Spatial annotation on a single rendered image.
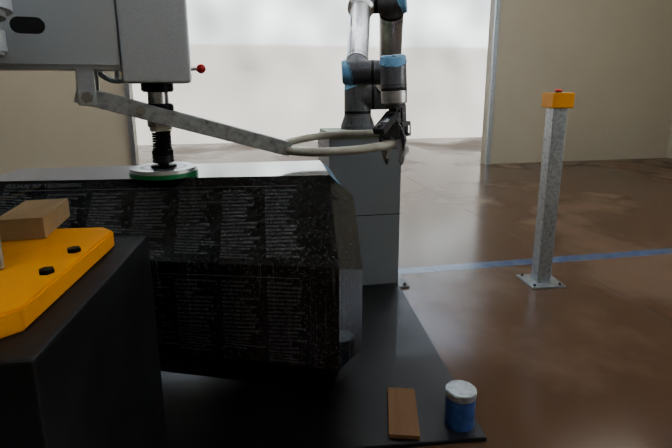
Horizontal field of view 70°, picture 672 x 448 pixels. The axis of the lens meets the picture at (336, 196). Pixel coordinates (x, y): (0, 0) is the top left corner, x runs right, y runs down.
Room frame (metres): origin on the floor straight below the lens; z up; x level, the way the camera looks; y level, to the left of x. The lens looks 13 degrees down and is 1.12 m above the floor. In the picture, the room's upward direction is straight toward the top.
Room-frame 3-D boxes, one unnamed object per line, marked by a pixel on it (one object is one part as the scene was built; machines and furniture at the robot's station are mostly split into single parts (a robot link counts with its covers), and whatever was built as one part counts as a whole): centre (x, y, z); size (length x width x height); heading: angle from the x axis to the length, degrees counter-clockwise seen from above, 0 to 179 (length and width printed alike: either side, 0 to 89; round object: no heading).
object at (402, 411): (1.46, -0.23, 0.02); 0.25 x 0.10 x 0.01; 175
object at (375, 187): (2.76, -0.12, 0.43); 0.50 x 0.50 x 0.85; 11
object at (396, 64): (1.73, -0.20, 1.16); 0.10 x 0.09 x 0.12; 175
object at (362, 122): (2.76, -0.12, 0.93); 0.19 x 0.19 x 0.10
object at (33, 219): (1.14, 0.73, 0.81); 0.20 x 0.10 x 0.05; 14
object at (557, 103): (2.64, -1.19, 0.54); 0.20 x 0.20 x 1.09; 6
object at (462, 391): (1.41, -0.41, 0.08); 0.10 x 0.10 x 0.13
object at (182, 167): (1.61, 0.58, 0.85); 0.21 x 0.21 x 0.01
